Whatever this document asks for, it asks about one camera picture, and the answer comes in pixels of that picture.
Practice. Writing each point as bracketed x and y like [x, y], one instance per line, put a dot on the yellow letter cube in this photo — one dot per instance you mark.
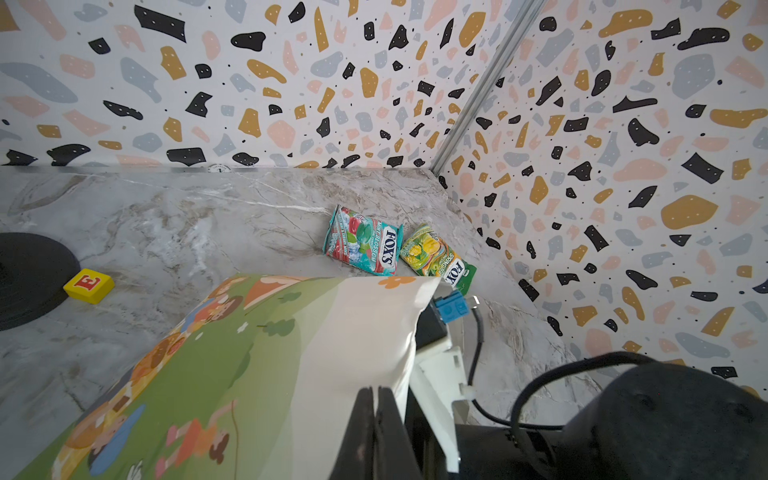
[89, 286]

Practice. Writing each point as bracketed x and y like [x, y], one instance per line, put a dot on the microphone on black stand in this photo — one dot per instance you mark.
[34, 270]

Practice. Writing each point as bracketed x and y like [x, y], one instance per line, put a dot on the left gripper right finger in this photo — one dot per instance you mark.
[394, 454]

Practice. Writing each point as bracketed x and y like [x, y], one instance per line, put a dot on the white paper bag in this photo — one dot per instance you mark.
[257, 382]

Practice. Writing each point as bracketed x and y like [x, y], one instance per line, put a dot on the red green Fox's candy bag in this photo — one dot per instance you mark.
[363, 242]

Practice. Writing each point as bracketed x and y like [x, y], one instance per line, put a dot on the right aluminium corner post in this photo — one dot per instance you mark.
[526, 14]

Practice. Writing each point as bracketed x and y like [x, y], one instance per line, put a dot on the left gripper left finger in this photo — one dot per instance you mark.
[359, 438]

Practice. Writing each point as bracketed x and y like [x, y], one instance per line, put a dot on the yellow green Fox's candy bag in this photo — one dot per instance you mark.
[427, 254]

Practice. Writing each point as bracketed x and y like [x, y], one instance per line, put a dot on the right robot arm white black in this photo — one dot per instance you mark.
[655, 421]

